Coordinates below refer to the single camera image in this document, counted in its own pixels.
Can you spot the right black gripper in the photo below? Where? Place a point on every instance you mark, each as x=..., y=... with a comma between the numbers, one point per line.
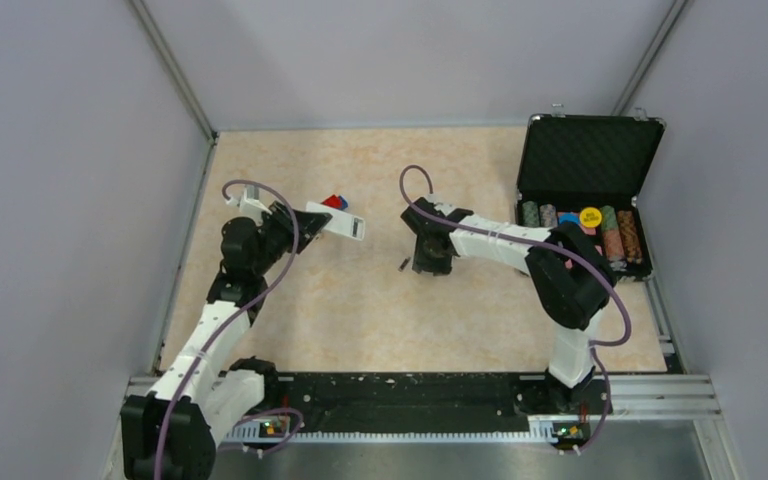
x=422, y=263

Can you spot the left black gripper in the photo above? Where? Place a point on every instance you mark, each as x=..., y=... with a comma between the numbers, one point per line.
x=310, y=223

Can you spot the black battery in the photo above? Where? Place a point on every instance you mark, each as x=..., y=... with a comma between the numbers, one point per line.
x=404, y=264

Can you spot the white remote control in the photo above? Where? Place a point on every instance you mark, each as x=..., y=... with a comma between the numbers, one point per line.
x=340, y=223

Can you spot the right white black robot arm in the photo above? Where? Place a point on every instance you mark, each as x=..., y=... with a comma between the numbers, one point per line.
x=572, y=279

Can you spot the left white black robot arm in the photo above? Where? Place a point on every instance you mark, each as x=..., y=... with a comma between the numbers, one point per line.
x=175, y=429

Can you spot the colourful toy brick car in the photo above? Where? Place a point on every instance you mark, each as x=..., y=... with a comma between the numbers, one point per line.
x=337, y=202

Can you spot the blue round chip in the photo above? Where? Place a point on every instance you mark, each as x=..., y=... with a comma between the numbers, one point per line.
x=569, y=217

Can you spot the yellow dealer button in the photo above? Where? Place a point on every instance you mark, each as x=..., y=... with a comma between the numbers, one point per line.
x=590, y=217

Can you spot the black poker chip case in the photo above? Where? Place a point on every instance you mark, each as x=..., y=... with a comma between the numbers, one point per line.
x=571, y=162

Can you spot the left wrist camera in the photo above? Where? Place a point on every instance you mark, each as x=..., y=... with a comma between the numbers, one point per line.
x=250, y=205

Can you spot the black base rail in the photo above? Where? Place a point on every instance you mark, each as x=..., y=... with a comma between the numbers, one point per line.
x=430, y=402

